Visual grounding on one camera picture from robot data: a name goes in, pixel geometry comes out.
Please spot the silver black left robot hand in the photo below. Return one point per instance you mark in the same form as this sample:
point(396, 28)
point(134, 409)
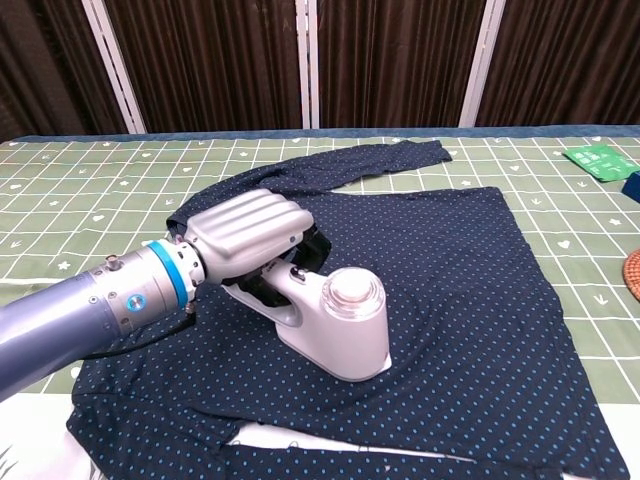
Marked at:
point(250, 225)

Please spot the white handheld garment steamer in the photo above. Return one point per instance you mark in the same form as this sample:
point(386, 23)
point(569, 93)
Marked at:
point(350, 340)

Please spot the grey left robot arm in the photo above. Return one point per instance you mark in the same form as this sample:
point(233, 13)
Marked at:
point(75, 320)

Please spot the blue velvet table cover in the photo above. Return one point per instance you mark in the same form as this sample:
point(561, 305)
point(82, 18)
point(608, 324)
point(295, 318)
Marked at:
point(200, 133)

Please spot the brown curtain panel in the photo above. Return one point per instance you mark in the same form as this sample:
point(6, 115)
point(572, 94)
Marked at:
point(210, 65)
point(570, 65)
point(45, 65)
point(395, 65)

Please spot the green grid tablecloth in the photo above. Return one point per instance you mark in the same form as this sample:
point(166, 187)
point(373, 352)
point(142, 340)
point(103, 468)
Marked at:
point(75, 200)

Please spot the navy polka dot shirt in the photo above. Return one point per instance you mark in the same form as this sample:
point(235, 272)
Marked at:
point(475, 310)

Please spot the green plastic packet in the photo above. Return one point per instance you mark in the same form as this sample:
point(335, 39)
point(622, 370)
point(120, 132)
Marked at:
point(600, 162)

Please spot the blue box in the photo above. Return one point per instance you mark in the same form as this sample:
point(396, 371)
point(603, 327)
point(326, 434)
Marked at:
point(632, 187)

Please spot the orange woven coaster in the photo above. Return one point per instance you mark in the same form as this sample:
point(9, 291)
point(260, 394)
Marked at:
point(634, 277)

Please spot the white screen frame post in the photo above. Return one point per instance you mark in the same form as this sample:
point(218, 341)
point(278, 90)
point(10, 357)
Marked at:
point(480, 65)
point(307, 65)
point(115, 65)

